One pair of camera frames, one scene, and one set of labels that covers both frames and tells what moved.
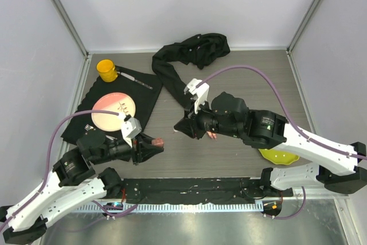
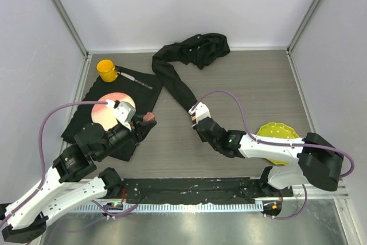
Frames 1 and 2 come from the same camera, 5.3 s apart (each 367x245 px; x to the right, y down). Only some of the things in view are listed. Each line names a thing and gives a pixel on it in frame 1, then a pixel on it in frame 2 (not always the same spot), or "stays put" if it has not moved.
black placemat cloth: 143,90 stays put
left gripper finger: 145,139 -> 139,120
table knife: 135,80 stays put
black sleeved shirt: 199,50 stays put
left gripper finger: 148,151 -> 144,127
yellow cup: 107,70 stays put
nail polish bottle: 158,142 -> 149,116
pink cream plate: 113,102 stays put
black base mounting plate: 198,190 stays put
